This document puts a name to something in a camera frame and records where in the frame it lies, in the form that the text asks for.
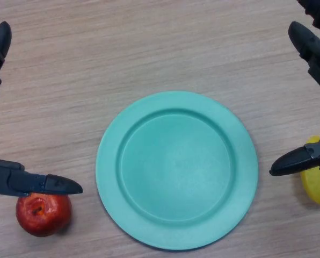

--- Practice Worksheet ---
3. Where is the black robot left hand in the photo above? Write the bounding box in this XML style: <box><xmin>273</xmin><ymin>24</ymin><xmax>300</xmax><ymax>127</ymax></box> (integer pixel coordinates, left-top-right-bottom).
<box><xmin>0</xmin><ymin>0</ymin><xmax>83</xmax><ymax>197</ymax></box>

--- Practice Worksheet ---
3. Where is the yellow starfruit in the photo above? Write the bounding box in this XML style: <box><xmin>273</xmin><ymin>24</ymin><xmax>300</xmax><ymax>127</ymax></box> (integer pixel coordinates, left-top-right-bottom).
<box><xmin>300</xmin><ymin>135</ymin><xmax>320</xmax><ymax>206</ymax></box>

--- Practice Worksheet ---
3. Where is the red apple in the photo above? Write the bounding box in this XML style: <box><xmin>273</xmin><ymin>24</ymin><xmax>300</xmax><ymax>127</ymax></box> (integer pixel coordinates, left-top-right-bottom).
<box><xmin>16</xmin><ymin>193</ymin><xmax>72</xmax><ymax>238</ymax></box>

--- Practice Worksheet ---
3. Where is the green round plate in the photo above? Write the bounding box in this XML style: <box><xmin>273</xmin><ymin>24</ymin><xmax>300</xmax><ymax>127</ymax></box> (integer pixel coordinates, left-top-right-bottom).
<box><xmin>95</xmin><ymin>90</ymin><xmax>259</xmax><ymax>251</ymax></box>

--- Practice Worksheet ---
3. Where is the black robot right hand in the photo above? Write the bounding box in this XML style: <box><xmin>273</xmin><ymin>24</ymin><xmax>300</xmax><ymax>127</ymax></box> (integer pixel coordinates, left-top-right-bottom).
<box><xmin>269</xmin><ymin>0</ymin><xmax>320</xmax><ymax>177</ymax></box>

